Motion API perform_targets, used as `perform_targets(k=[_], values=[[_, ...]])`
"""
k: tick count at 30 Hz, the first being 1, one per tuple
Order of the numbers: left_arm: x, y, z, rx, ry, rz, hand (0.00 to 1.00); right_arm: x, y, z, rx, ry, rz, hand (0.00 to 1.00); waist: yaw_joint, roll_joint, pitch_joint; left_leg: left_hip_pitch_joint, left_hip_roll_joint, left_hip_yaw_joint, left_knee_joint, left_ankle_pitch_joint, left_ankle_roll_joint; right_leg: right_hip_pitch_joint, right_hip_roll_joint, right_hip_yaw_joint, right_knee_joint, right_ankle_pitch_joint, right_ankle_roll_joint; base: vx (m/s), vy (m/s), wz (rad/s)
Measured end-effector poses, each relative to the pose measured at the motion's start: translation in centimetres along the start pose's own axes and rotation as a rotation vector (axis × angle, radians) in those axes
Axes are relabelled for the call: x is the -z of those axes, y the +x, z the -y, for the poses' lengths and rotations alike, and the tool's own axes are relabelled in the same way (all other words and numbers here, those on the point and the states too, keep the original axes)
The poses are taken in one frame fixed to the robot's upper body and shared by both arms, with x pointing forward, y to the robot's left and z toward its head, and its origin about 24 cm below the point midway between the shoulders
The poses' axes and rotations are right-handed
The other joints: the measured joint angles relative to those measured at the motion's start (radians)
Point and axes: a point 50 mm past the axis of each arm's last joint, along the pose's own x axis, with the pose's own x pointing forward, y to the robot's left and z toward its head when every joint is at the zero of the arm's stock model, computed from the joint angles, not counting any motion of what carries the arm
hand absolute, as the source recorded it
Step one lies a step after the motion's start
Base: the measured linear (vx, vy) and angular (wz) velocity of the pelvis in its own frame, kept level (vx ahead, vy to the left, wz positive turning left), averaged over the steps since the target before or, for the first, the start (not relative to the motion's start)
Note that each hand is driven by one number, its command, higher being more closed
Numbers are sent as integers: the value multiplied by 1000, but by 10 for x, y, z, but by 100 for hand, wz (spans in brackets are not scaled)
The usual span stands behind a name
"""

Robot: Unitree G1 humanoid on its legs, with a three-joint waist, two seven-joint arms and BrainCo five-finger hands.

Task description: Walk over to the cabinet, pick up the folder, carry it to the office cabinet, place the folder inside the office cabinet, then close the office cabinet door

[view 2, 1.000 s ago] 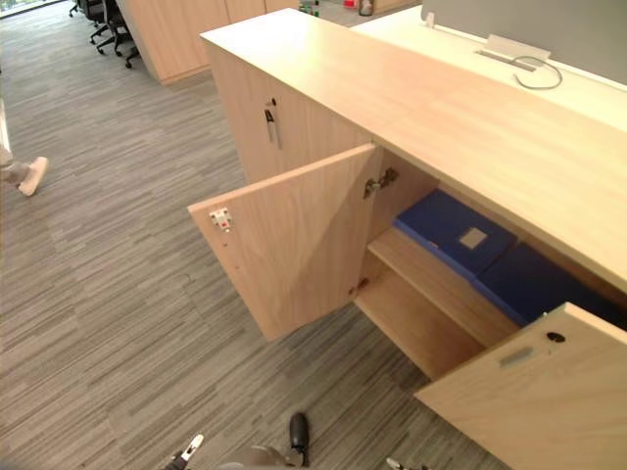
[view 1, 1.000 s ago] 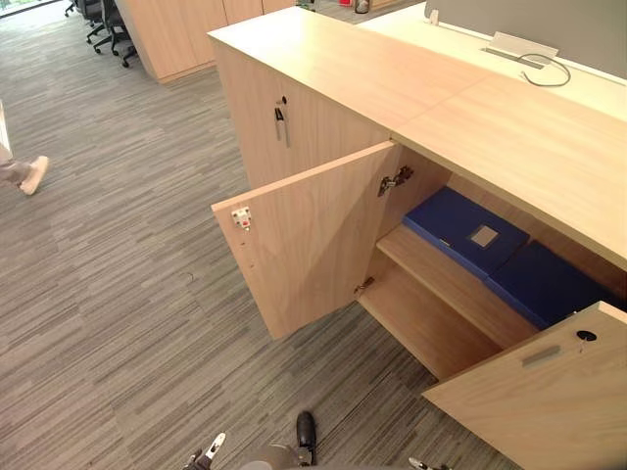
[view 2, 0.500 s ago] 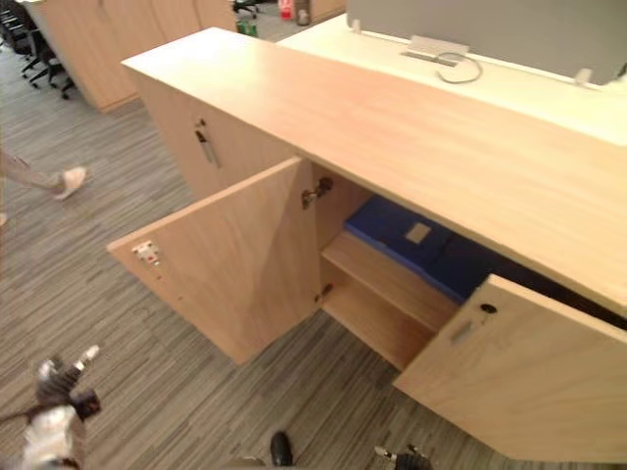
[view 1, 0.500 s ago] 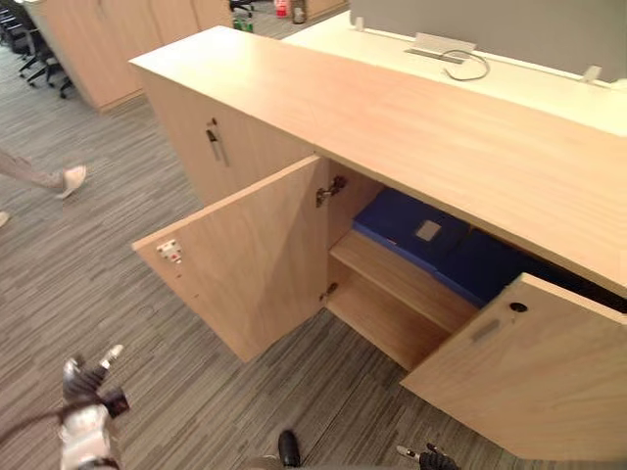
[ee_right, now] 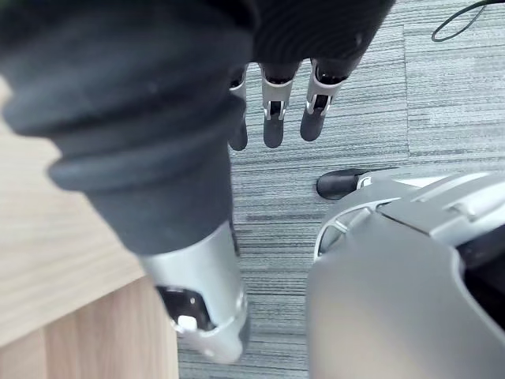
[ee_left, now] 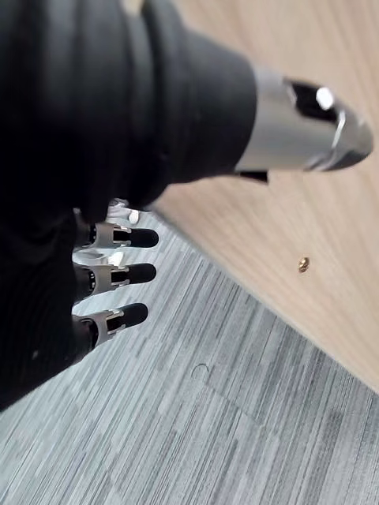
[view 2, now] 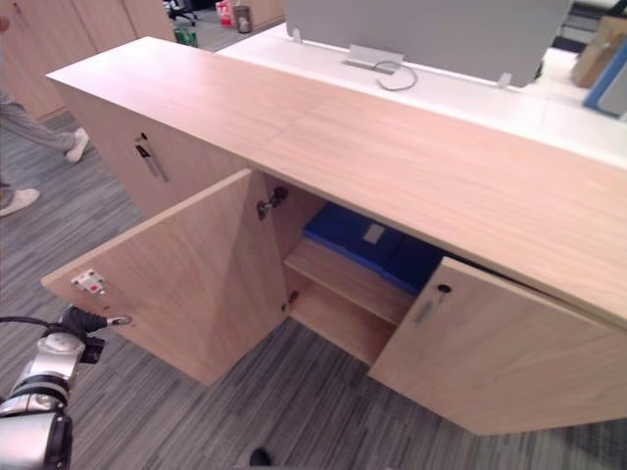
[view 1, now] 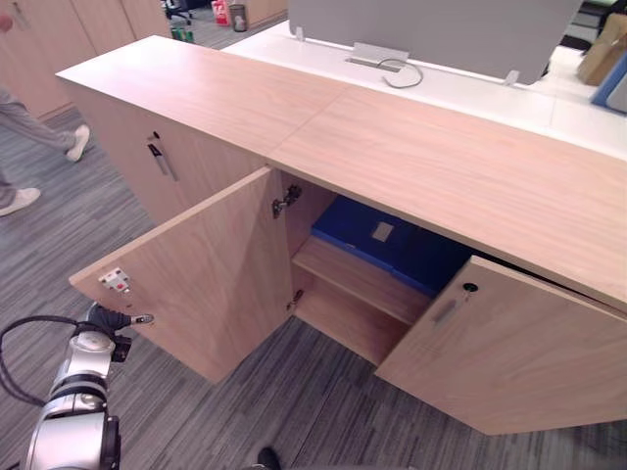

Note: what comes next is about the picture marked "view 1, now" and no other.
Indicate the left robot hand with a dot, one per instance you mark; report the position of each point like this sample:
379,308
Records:
115,319

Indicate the blue file folder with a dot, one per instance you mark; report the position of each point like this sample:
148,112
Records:
387,245

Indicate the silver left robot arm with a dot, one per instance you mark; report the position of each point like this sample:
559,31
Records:
73,391

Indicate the wooden cabinet door with latch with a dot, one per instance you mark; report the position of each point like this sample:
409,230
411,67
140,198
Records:
196,279

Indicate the metal cabinet hinge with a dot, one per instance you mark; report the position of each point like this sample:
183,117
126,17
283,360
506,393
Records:
286,200
294,299

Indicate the wooden cabinet shelf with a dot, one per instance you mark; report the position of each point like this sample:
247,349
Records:
357,281

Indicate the low wooden office cabinet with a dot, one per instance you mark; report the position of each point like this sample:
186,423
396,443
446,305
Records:
372,161

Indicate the black office chair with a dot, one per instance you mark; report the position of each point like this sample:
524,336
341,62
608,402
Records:
178,10

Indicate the wooden cabinet door with lock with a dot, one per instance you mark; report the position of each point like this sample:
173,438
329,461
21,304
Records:
509,352

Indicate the white office desk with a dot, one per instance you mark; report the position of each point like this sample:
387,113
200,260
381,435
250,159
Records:
490,93

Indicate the person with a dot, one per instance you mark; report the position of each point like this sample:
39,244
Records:
29,142

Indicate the dark robot foot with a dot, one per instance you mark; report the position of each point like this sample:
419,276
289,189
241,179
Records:
268,458

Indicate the green bottles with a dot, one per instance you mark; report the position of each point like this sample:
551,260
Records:
180,33

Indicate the red and white bag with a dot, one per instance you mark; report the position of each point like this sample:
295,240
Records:
220,12

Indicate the grey waste bin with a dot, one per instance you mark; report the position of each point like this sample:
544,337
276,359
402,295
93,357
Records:
238,17

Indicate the grey desk divider panel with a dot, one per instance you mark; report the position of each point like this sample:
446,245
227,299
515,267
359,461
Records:
441,34

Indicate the brown cardboard box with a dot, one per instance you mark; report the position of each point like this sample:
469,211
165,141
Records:
602,51

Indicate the tall wooden wall cabinets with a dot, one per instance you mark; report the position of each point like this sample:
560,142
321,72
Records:
63,44

